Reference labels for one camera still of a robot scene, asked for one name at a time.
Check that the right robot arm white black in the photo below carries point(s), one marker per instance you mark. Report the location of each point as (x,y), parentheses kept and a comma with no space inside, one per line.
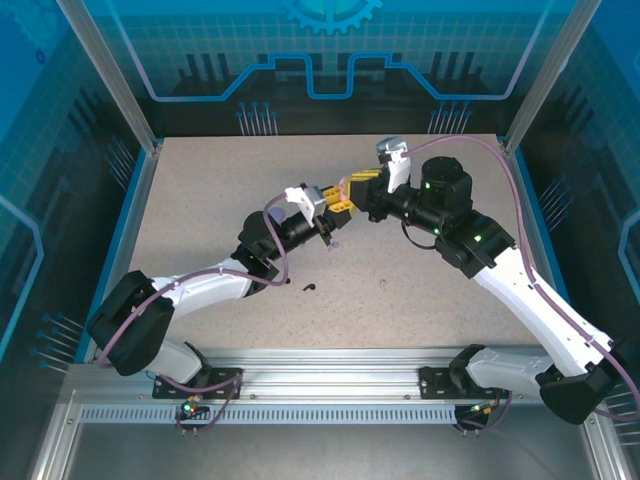
(515,300)

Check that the small LED connector board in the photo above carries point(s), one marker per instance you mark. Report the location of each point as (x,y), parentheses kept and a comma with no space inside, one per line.
(189,407)
(481,409)

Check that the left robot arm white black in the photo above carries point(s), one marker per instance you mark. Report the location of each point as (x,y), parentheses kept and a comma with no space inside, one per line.
(215,290)

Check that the aluminium mounting rail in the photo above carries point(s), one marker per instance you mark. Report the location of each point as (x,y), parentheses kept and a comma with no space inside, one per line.
(325,375)

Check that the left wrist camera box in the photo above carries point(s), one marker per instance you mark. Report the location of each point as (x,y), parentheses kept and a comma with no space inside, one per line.
(305,200)

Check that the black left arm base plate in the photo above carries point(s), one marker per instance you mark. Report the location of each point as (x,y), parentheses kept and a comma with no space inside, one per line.
(225,385)

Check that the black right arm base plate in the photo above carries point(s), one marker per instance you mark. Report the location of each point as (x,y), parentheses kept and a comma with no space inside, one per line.
(432,382)

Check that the aluminium table side rail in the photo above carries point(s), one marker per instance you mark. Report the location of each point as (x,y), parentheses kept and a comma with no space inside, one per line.
(122,250)
(536,250)

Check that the aluminium frame post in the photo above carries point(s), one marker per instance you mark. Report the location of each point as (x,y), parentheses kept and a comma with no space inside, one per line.
(123,90)
(539,90)

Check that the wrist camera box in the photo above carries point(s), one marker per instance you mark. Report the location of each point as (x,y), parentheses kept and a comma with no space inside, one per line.
(397,170)
(305,200)

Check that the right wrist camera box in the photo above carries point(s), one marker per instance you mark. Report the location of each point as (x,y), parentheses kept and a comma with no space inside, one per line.
(397,170)

